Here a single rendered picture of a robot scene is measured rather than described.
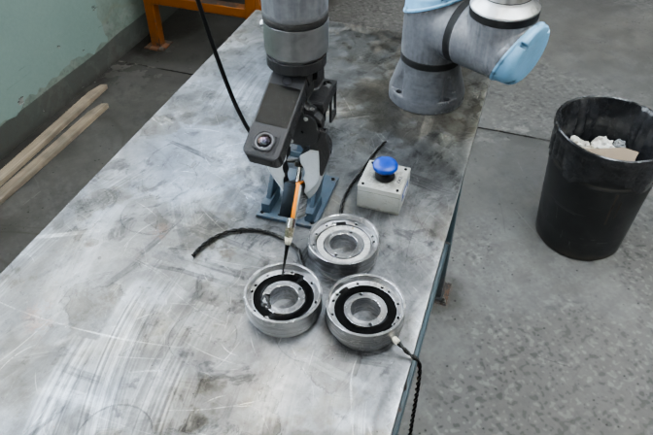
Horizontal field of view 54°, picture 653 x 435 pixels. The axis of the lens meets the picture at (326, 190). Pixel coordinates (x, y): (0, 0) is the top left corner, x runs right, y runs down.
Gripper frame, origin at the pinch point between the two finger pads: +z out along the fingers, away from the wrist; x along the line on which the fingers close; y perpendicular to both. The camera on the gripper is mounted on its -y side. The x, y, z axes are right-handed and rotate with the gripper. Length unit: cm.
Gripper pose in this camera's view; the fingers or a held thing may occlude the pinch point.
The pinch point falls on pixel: (295, 190)
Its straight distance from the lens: 87.0
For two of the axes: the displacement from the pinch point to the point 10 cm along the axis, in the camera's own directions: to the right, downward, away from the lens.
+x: -9.5, -2.0, 2.3
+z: 0.0, 7.6, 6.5
